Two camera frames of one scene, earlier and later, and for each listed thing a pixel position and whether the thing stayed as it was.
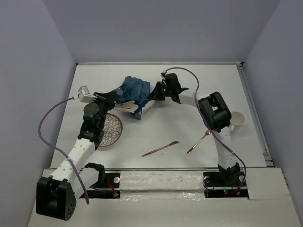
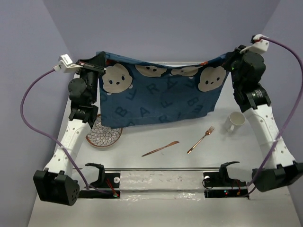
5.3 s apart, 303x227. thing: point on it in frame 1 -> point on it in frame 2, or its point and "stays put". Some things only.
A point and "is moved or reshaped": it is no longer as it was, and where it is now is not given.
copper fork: x=207 y=133 stays put
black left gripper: x=108 y=98 -> x=96 y=64
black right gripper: x=155 y=94 -> x=234 y=55
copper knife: x=170 y=144 stays put
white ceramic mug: x=237 y=118 stays put
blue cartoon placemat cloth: x=132 y=96 is moved or reshaped
